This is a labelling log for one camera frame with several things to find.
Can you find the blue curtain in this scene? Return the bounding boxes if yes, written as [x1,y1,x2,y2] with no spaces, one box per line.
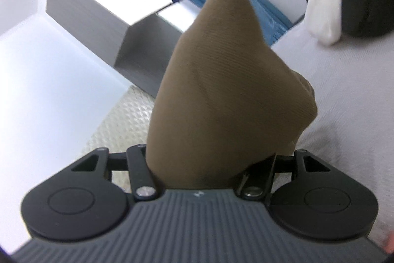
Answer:
[185,0,293,47]

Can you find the grey wardrobe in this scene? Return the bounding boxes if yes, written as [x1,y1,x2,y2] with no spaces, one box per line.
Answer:
[46,0,204,98]

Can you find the bed with light grey sheet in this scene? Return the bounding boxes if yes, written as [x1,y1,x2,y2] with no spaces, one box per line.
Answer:
[271,23,394,239]

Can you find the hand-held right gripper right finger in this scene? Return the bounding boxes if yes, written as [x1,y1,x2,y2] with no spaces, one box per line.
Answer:
[237,149,331,200]

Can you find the brown hoodie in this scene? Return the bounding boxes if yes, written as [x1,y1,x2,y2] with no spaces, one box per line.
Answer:
[145,0,318,190]

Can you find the cream quilted headboard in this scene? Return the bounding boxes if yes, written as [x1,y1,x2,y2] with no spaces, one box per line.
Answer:
[91,84,156,190]

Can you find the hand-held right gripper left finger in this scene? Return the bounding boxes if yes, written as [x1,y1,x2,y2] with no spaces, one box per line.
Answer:
[71,144,159,201]

